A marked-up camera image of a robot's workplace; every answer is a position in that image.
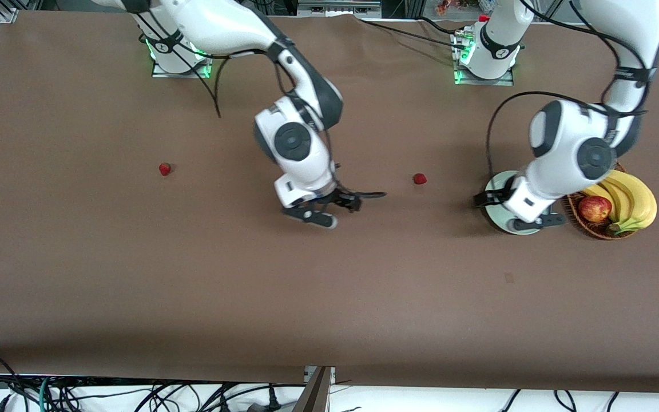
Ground orange background object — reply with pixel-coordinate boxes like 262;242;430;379
436;0;482;17

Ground brown wicker basket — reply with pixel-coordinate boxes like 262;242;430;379
562;163;642;240

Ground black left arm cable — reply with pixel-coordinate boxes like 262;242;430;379
486;0;653;179

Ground brown table cover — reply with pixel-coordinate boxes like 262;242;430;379
0;10;659;394

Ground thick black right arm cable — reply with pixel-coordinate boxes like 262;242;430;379
211;54;388;200

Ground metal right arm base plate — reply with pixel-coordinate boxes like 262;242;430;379
151;29;213;78

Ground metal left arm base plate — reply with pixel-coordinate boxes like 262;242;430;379
451;29;515;87

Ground pale green round plate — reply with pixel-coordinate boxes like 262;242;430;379
483;171;542;236

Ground short black table cable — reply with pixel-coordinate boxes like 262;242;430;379
416;15;465;36

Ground red apple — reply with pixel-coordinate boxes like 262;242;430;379
578;195;613;223

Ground grey background box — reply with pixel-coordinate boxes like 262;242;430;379
297;0;382;18

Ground yellow banana bunch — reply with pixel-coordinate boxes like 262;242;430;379
584;169;658;235

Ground aluminium table frame profile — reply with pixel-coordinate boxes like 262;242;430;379
292;366;336;412

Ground long black table cable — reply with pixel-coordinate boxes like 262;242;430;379
360;18;469;50

